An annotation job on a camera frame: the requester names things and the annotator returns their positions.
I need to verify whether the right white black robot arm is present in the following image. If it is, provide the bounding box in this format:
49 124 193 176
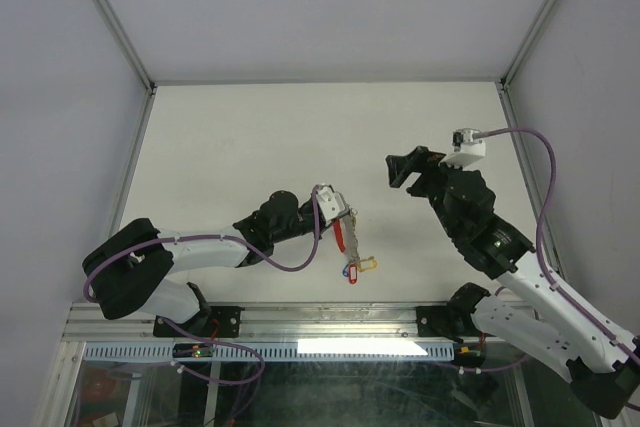
385 146 639 419

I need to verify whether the perforated grey cable duct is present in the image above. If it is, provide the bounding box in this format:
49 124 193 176
84 339 454 363

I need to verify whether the yellow key tag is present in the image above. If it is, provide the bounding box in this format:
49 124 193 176
357 257 378 272

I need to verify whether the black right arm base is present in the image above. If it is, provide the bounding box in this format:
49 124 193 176
415 304 481 343

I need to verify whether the red key tag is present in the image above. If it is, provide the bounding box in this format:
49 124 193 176
347 264 358 285

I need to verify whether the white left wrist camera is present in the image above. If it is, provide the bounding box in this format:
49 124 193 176
314 184 350 225

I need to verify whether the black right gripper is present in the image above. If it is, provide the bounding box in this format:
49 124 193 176
385 146 470 239

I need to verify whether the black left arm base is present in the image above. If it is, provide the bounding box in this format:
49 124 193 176
179 305 244 339

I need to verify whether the aluminium frame post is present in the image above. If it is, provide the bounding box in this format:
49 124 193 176
500 0 561 90
91 0 156 95

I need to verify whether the right aluminium frame post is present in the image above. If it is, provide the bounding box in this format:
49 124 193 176
500 0 561 90

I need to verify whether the left aluminium frame post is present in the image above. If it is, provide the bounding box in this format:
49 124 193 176
91 0 156 95

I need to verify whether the aluminium front rail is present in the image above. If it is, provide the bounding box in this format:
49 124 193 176
62 302 446 342

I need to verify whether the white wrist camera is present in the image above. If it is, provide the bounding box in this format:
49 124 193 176
440 128 486 169
314 184 350 225

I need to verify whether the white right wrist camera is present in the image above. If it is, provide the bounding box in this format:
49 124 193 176
440 128 486 169

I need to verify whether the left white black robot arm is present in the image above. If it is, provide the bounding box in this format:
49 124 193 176
82 184 350 336

